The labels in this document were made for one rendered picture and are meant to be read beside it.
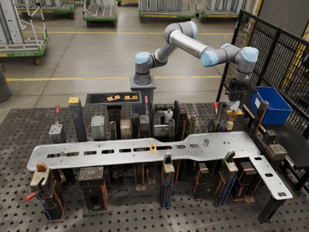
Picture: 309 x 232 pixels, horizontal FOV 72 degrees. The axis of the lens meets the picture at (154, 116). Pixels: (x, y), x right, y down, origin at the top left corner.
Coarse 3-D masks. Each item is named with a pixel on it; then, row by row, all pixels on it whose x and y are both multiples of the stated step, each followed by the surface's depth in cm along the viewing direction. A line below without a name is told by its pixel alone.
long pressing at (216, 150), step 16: (64, 144) 130; (80, 144) 131; (96, 144) 132; (112, 144) 133; (128, 144) 133; (144, 144) 134; (160, 144) 135; (176, 144) 135; (224, 144) 137; (240, 144) 138; (32, 160) 120; (48, 160) 120; (64, 160) 121; (80, 160) 122; (96, 160) 122; (112, 160) 123; (128, 160) 123; (144, 160) 124; (160, 160) 125; (208, 160) 127
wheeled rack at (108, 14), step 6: (90, 0) 770; (114, 0) 623; (84, 6) 639; (90, 6) 759; (96, 6) 763; (108, 6) 773; (114, 6) 632; (84, 12) 630; (90, 12) 690; (96, 12) 680; (102, 12) 695; (108, 12) 698; (114, 12) 642; (84, 18) 638; (90, 18) 640; (96, 18) 643; (102, 18) 645; (108, 18) 647; (114, 18) 650
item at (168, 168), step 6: (162, 162) 120; (162, 168) 121; (168, 168) 114; (162, 174) 122; (168, 174) 114; (162, 180) 122; (168, 180) 117; (162, 186) 126; (168, 186) 122; (162, 192) 127; (168, 192) 126; (162, 198) 129; (168, 198) 130; (162, 204) 133; (168, 204) 131
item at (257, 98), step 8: (264, 88) 168; (272, 88) 167; (256, 96) 162; (264, 96) 172; (272, 96) 168; (280, 96) 157; (256, 104) 161; (272, 104) 168; (280, 104) 157; (256, 112) 160; (272, 112) 145; (280, 112) 145; (288, 112) 145; (264, 120) 149; (272, 120) 149; (280, 120) 149
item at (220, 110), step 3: (219, 102) 138; (222, 102) 138; (225, 102) 137; (219, 105) 138; (222, 105) 135; (225, 105) 135; (219, 108) 139; (222, 108) 140; (219, 111) 140; (222, 111) 141; (219, 114) 142; (222, 114) 141; (216, 117) 144; (219, 117) 143; (222, 117) 142; (216, 120) 144; (219, 123) 146
